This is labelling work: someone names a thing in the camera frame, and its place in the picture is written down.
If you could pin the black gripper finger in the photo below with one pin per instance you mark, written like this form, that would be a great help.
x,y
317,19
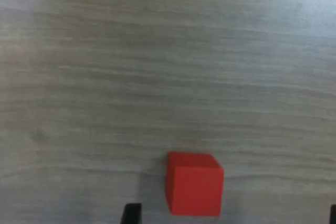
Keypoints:
x,y
132,214
333,214

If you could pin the red cube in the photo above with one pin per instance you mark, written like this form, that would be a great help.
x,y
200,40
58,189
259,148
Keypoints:
x,y
197,190

